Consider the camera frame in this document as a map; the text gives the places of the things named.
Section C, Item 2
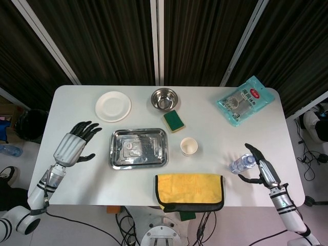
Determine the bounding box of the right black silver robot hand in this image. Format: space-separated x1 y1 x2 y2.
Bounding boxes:
237 142 288 190

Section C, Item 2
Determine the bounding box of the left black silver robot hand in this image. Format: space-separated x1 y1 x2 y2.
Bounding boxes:
52 120 103 167

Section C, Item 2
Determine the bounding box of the clear plastic water bottle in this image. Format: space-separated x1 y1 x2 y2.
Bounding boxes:
229 153 256 174

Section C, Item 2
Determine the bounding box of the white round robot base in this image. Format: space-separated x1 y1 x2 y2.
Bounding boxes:
140 222 181 246

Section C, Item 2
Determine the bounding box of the blue-tinted bottle on floor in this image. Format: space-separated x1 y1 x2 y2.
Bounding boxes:
0 143 23 157

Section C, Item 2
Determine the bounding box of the white paper cup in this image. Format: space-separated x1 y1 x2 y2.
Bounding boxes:
180 137 199 157

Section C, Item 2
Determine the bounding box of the black trash bin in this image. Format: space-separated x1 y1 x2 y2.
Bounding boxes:
14 109 49 141

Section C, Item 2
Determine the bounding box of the white paper plate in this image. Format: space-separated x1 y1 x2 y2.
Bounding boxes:
95 90 132 123

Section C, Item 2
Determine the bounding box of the black white shoe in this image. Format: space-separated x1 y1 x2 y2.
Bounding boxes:
0 166 19 185

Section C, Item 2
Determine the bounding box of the white machine with black parts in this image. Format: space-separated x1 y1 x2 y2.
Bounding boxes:
299 110 328 141

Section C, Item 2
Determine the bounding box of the teal steel scrubber package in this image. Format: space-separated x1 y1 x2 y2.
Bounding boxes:
216 75 275 127

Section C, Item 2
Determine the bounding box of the yellow microfiber towel black trim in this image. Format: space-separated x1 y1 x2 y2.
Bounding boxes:
154 173 225 213

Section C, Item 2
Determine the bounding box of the stainless steel tray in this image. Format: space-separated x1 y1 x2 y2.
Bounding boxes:
110 128 170 170

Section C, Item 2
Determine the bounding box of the green sponge under towel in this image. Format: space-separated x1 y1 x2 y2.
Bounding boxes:
179 210 197 222

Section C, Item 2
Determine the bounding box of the green yellow sponge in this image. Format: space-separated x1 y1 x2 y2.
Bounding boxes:
162 109 187 134

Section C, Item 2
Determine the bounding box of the stainless steel bowl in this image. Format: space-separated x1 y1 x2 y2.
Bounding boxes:
150 87 179 110

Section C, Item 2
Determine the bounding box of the black looped floor cable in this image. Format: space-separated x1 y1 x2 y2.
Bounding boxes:
294 120 328 180

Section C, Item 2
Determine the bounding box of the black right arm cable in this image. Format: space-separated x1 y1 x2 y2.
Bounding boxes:
230 228 292 246

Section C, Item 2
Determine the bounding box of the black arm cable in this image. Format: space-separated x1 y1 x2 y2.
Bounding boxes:
46 206 126 246
230 228 292 246

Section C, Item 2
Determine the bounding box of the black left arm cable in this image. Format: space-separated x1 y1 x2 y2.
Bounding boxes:
46 206 126 246

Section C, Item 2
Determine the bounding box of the black cable bundle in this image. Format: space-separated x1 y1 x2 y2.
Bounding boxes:
196 211 217 246

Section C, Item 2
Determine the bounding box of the white partition post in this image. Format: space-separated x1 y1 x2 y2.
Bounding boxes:
11 0 82 85
150 0 165 87
219 0 270 87

